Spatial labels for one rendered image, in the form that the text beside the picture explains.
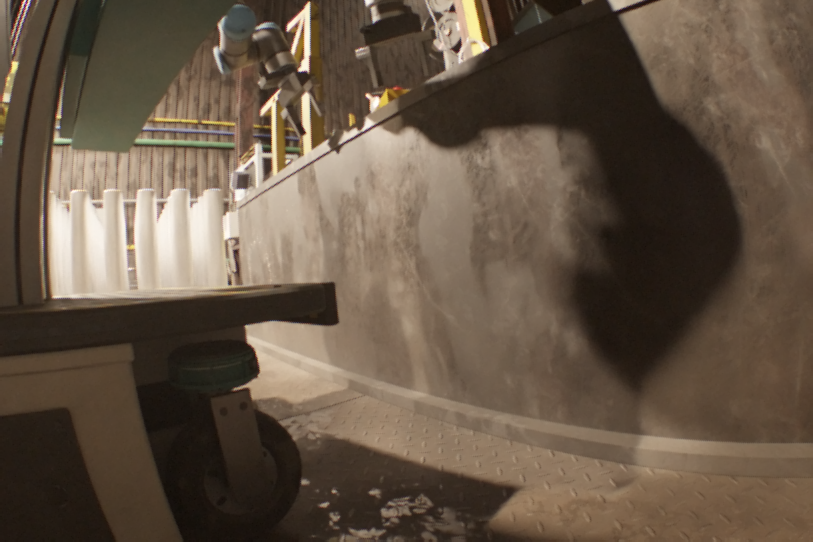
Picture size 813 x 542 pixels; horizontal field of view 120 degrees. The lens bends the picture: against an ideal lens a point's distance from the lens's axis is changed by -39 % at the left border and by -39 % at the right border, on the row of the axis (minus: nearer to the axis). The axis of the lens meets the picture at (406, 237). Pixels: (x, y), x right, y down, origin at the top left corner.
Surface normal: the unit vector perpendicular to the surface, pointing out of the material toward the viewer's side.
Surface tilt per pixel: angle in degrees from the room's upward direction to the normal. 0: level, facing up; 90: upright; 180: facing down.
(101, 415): 90
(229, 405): 90
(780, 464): 90
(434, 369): 90
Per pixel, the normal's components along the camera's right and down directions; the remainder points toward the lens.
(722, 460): -0.76, 0.04
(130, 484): 0.77, -0.11
